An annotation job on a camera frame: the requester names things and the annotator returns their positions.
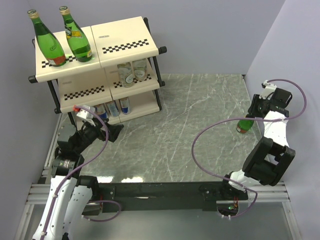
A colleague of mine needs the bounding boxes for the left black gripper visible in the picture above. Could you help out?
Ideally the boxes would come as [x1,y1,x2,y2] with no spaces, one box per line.
[74,117,123,153]

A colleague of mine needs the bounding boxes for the silver energy drink can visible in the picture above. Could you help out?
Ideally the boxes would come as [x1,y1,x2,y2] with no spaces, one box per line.
[94,103,108,119]
[105,100,119,118]

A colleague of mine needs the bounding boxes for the green glass bottle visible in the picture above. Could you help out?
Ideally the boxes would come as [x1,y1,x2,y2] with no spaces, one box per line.
[59,6,92,63]
[236,114,255,134]
[27,9,66,67]

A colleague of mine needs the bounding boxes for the blue energy drink can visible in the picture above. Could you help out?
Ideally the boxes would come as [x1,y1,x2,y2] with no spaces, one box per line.
[118,97,131,115]

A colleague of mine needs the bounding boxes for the green glass bottle back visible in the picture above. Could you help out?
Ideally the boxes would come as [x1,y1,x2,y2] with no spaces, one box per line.
[59,6,92,63]

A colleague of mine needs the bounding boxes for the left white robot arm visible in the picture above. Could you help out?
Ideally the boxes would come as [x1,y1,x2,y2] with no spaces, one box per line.
[32,119,124,240]

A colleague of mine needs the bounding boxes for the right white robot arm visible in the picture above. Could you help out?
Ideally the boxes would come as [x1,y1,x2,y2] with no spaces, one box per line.
[219,83,296,200]

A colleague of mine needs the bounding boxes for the beige three-tier shelf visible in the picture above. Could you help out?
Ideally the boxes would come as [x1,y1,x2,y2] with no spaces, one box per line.
[28,16,167,124]

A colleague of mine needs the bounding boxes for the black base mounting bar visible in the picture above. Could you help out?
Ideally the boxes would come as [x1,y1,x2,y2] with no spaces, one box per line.
[86,180,248,211]

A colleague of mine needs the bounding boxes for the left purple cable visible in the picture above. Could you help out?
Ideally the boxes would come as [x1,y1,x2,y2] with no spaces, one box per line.
[38,108,123,236]

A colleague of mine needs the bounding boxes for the purple cable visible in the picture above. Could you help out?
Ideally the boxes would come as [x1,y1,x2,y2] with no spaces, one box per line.
[38,108,123,236]
[191,78,308,218]

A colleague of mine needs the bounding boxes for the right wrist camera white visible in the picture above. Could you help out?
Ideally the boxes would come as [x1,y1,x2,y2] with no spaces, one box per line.
[259,80,277,100]

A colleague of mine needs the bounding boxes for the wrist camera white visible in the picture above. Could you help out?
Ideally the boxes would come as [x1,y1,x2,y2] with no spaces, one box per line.
[259,80,277,100]
[73,105,96,126]

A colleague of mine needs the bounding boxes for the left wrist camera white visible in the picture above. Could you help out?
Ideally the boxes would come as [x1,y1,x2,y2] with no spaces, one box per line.
[73,105,96,126]

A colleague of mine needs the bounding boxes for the aluminium rail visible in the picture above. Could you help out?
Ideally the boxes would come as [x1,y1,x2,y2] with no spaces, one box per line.
[26,182,291,205]

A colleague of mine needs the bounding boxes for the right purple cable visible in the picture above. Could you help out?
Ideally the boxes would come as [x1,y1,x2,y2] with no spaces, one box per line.
[191,78,308,218]

